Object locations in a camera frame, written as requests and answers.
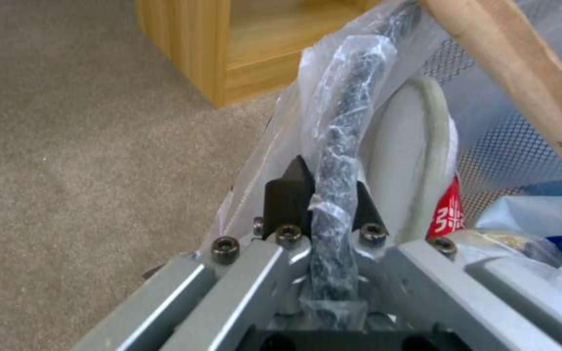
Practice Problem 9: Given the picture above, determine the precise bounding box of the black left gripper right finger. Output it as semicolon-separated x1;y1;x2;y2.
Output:
351;179;562;351

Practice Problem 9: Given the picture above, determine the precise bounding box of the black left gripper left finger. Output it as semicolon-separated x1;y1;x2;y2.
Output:
68;155;317;351

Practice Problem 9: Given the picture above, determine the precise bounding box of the clear plastic bin liner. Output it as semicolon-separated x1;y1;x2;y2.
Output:
215;0;562;319

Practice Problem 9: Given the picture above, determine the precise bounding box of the black mesh trash bin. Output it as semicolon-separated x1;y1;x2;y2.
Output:
300;0;562;315

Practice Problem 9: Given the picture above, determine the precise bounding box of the red printed packet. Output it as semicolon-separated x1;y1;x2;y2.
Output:
424;174;470;239

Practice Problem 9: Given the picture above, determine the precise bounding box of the pale blue plastic wrapper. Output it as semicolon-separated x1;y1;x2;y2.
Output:
473;194;562;242

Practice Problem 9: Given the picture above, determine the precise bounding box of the white paper cup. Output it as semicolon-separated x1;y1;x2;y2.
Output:
361;77;460;240

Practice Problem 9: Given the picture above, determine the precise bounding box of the beige printed paper sleeve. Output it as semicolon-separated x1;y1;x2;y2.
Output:
416;0;562;193

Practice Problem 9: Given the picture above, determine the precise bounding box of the light wooden cabinet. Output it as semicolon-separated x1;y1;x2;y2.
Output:
134;0;384;109

